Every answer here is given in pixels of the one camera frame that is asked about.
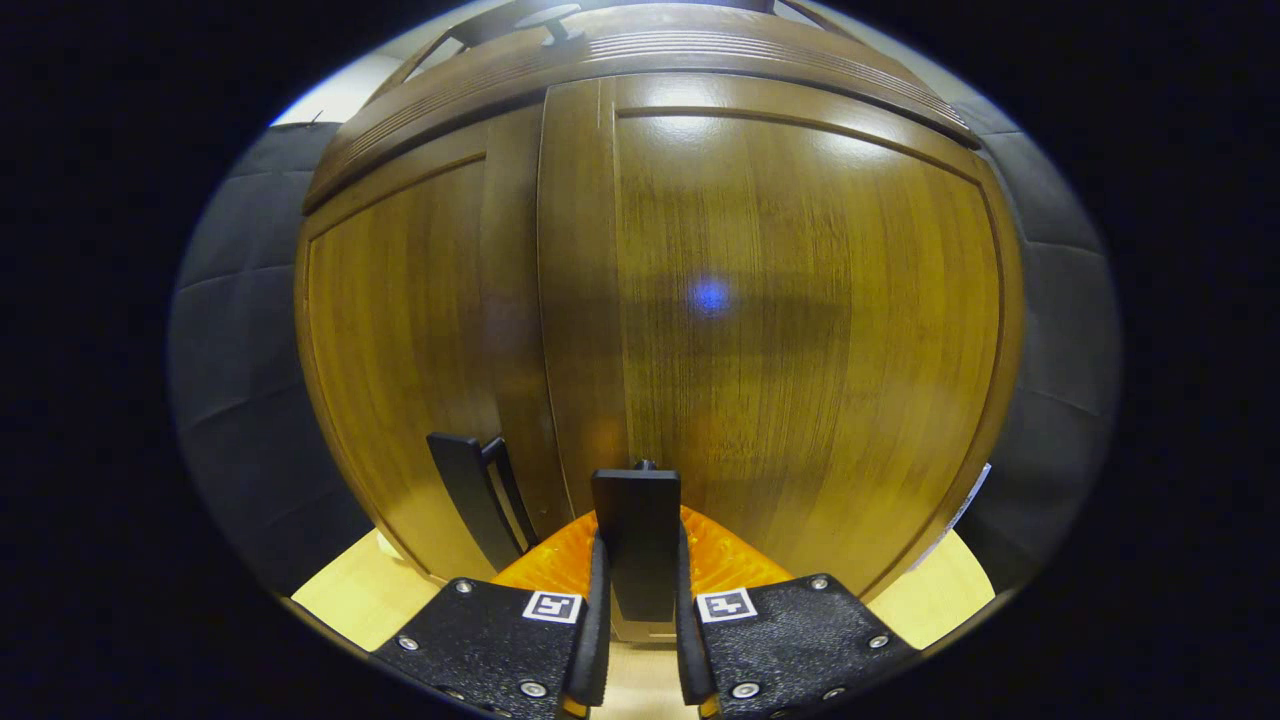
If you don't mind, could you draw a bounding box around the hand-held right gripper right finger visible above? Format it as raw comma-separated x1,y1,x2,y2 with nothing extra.
674,505,919,720

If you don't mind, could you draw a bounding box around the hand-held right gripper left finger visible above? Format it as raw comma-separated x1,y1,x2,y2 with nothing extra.
370,510,613,720

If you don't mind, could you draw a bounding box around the black door handle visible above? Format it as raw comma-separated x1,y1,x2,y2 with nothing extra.
592,462,683,623
428,433,538,573

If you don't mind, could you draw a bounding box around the white box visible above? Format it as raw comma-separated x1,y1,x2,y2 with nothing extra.
915,462,993,571

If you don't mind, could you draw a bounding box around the wooden double-door shoe cabinet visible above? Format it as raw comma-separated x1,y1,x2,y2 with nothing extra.
295,0,1028,646

